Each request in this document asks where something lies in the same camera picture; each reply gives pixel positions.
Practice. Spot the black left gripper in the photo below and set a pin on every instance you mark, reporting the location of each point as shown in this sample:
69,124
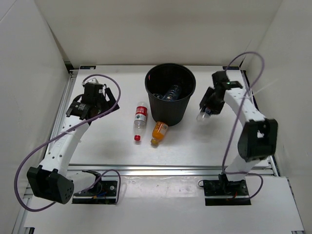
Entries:
110,104

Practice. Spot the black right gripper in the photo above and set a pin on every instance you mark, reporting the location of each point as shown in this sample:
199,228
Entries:
206,99

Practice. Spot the blue label pepsi bottle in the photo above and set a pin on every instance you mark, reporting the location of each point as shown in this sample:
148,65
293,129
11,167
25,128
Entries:
204,115

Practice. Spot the crushed clear blue bottle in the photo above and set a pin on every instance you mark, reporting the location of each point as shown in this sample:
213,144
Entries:
171,95

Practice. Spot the red label water bottle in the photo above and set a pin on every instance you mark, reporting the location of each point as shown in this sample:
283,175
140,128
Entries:
140,120

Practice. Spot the orange juice bottle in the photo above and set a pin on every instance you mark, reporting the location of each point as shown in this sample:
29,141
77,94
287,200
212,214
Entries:
159,133

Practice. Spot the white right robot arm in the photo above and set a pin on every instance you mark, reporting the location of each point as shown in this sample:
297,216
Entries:
259,134

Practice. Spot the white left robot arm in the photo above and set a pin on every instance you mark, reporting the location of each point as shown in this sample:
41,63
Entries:
48,180

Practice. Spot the black plastic bin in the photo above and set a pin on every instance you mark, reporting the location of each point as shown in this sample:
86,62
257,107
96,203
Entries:
158,80

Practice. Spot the right blue corner label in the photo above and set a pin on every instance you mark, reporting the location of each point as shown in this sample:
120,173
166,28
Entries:
231,68

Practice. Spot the blue corner label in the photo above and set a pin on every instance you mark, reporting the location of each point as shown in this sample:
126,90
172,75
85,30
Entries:
231,68
87,67

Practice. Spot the left blue corner label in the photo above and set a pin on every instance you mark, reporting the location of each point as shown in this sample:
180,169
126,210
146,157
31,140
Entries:
87,67

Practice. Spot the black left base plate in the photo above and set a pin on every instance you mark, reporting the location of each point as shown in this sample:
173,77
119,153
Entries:
97,193

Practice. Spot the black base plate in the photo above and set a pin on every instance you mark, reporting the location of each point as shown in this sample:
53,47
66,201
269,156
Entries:
222,193
97,193

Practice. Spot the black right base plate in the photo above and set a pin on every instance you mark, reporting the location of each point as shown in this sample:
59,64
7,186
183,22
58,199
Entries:
222,193

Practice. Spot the aluminium frame rail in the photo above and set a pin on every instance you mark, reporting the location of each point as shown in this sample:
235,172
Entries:
152,170

